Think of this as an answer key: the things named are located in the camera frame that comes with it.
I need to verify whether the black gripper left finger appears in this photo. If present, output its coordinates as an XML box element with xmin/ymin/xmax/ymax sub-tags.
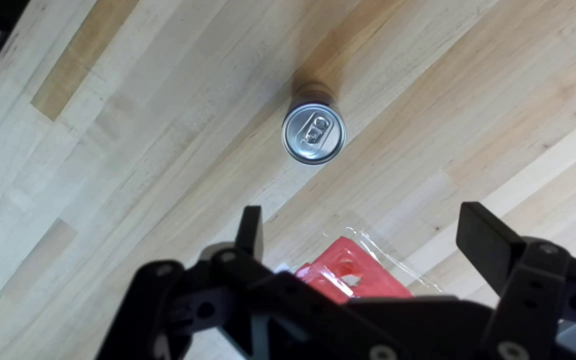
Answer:
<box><xmin>96</xmin><ymin>203</ymin><xmax>371</xmax><ymax>360</ymax></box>

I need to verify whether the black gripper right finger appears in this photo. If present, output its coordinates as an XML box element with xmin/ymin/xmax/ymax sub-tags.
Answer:
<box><xmin>455</xmin><ymin>199</ymin><xmax>576</xmax><ymax>360</ymax></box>

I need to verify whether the silver drink can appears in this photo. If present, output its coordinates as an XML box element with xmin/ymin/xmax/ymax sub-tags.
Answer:
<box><xmin>281</xmin><ymin>81</ymin><xmax>348</xmax><ymax>165</ymax></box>

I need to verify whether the red item in clear packet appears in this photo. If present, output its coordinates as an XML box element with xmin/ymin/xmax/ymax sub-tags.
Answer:
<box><xmin>294</xmin><ymin>228</ymin><xmax>447</xmax><ymax>308</ymax></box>

